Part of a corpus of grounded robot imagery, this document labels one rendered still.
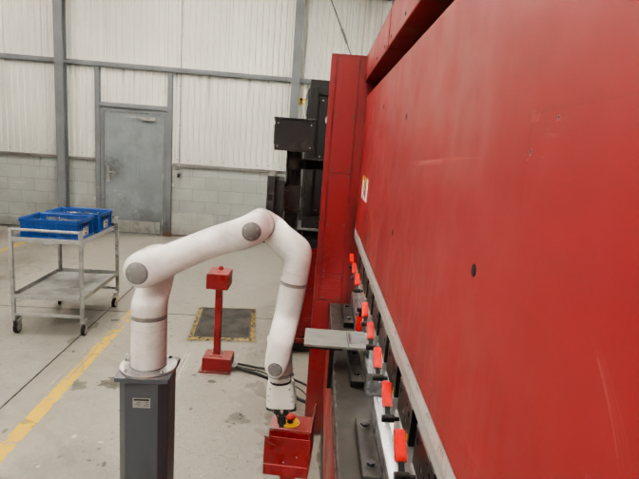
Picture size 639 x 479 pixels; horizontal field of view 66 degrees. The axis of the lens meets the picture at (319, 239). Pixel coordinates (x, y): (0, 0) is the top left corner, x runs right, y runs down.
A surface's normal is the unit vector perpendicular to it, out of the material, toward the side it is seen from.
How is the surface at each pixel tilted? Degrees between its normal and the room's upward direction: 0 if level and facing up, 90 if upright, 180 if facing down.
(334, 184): 90
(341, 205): 90
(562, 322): 90
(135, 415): 90
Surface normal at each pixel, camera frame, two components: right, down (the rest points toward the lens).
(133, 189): 0.06, 0.19
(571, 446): -1.00, -0.07
